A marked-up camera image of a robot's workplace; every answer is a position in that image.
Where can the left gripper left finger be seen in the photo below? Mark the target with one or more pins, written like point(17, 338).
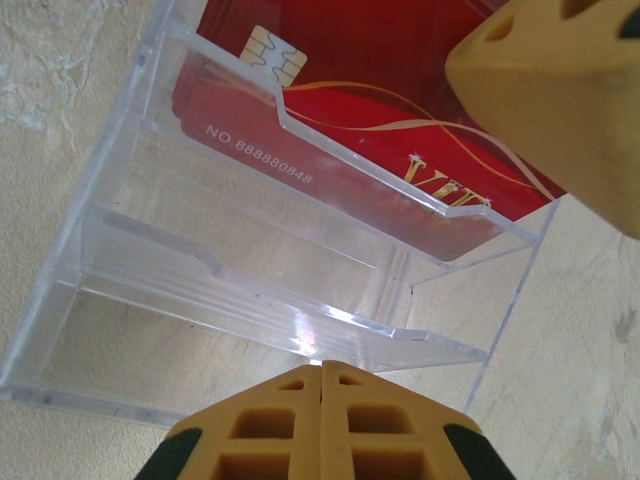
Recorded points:
point(260, 430)

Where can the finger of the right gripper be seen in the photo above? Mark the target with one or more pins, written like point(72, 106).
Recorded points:
point(550, 100)

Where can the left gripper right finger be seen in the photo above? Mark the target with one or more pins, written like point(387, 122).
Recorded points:
point(400, 430)

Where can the red card stack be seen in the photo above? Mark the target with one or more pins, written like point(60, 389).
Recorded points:
point(375, 75)

